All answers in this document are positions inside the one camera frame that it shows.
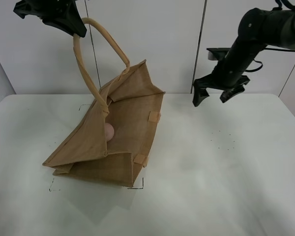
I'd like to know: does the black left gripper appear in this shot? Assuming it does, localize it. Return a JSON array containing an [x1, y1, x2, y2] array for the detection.
[[13, 0, 87, 37]]

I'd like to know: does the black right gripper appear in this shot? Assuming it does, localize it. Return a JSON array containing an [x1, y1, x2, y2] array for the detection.
[[192, 47, 256, 107]]

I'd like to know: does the pink peach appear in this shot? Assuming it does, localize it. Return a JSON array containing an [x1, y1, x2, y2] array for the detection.
[[104, 123, 115, 142]]

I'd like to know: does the brown linen tote bag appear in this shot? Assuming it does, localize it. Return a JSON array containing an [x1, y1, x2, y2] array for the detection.
[[43, 18, 164, 187]]

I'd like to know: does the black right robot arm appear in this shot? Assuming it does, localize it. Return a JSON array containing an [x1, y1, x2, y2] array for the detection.
[[192, 0, 295, 107]]

